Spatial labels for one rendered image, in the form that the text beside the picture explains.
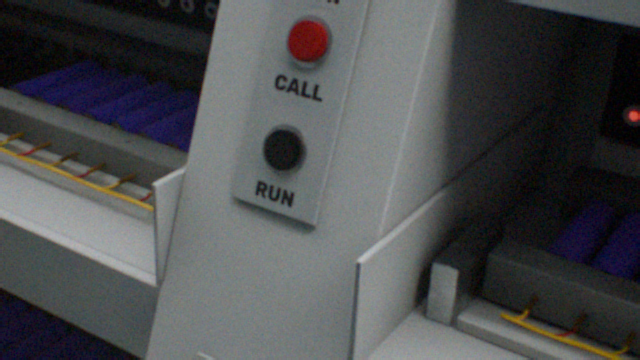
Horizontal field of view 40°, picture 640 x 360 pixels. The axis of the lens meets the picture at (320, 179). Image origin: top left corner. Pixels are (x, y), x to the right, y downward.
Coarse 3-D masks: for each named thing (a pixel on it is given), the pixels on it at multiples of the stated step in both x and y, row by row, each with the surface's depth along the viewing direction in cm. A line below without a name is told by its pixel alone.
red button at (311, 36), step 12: (300, 24) 34; (312, 24) 33; (300, 36) 34; (312, 36) 33; (324, 36) 33; (300, 48) 34; (312, 48) 33; (324, 48) 33; (300, 60) 34; (312, 60) 33
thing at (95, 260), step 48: (48, 0) 64; (192, 48) 58; (0, 192) 45; (48, 192) 45; (96, 192) 46; (0, 240) 44; (48, 240) 41; (96, 240) 41; (144, 240) 42; (48, 288) 43; (96, 288) 41; (144, 288) 39; (144, 336) 40
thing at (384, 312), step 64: (512, 128) 43; (448, 192) 37; (512, 192) 46; (576, 192) 44; (384, 256) 33; (448, 256) 36; (512, 256) 37; (576, 256) 39; (384, 320) 35; (448, 320) 37; (512, 320) 36; (576, 320) 36
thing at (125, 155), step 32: (0, 96) 50; (0, 128) 50; (32, 128) 48; (64, 128) 47; (96, 128) 47; (32, 160) 46; (64, 160) 46; (96, 160) 46; (128, 160) 45; (160, 160) 44
